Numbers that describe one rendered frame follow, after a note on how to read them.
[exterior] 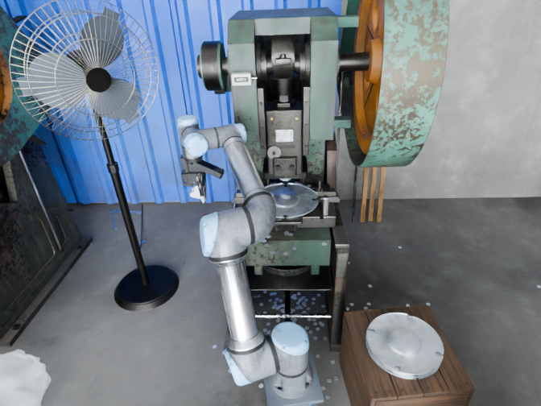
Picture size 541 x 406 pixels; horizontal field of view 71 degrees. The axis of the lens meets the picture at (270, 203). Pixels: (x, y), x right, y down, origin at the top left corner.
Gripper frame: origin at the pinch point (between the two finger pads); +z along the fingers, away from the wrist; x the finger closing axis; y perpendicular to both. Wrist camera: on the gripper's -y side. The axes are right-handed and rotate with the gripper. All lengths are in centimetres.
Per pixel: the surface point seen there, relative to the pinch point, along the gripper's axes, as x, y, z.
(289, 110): -14.5, -35.2, -32.0
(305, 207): -3.7, -41.6, 6.7
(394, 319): 22, -79, 47
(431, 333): 29, -91, 47
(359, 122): -33, -67, -20
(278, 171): -11.4, -30.5, -6.4
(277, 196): -11.7, -29.5, 6.2
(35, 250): -42, 119, 60
